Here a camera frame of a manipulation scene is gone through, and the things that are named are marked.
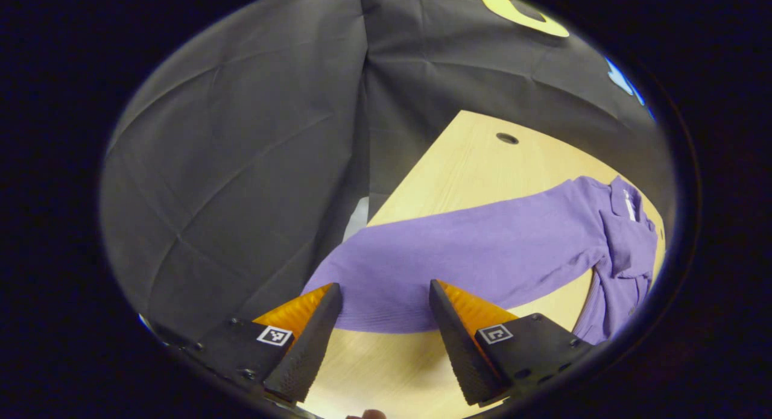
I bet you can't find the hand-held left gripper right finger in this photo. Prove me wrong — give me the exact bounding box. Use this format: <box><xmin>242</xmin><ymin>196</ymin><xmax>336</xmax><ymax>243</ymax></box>
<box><xmin>428</xmin><ymin>279</ymin><xmax>604</xmax><ymax>408</ymax></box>

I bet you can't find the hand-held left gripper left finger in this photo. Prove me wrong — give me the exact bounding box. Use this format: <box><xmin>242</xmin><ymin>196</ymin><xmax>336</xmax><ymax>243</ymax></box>
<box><xmin>160</xmin><ymin>282</ymin><xmax>344</xmax><ymax>408</ymax></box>

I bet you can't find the purple button shirt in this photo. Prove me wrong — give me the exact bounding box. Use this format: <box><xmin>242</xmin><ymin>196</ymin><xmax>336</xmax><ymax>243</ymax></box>
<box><xmin>302</xmin><ymin>175</ymin><xmax>659</xmax><ymax>346</ymax></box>

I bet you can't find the black backdrop cloth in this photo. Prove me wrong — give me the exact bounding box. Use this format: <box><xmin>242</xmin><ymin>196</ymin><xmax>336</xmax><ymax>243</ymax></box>
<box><xmin>100</xmin><ymin>0</ymin><xmax>676</xmax><ymax>347</ymax></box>

